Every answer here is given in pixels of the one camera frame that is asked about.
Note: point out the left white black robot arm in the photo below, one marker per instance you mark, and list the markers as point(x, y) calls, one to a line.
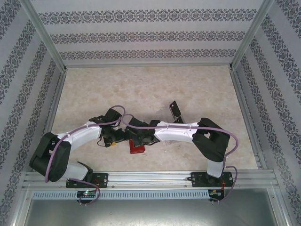
point(82, 135)

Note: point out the aluminium frame post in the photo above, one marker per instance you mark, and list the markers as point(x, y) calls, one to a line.
point(250, 35)
point(44, 35)

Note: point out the aluminium side rail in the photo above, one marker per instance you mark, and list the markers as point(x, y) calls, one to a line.
point(244, 106)
point(53, 106)

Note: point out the black VIP card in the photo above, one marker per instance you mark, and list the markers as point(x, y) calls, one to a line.
point(175, 110)

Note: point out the clear acrylic card stand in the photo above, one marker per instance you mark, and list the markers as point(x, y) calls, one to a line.
point(169, 142)

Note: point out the aluminium frame bar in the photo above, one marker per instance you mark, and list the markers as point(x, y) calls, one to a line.
point(279, 207)
point(20, 212)

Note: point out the aluminium thin edge strip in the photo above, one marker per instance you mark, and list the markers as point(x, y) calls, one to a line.
point(150, 66)

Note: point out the grey metal panel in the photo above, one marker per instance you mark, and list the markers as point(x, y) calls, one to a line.
point(150, 214)

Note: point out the red leather card holder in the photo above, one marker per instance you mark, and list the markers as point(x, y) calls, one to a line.
point(137, 149)

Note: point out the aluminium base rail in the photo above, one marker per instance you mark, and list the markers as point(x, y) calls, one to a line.
point(150, 179)

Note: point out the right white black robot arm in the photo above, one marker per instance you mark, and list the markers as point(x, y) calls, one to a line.
point(176, 134)

